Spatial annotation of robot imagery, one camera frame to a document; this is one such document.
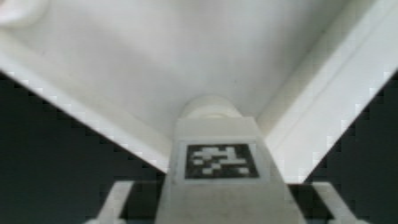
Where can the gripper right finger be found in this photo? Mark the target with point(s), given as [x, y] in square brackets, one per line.
[343, 216]

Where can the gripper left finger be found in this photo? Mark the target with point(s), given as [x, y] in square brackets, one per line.
[110, 211]

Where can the white square table top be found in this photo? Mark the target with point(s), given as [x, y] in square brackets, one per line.
[121, 57]

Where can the white table leg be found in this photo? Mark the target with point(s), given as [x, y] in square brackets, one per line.
[224, 188]

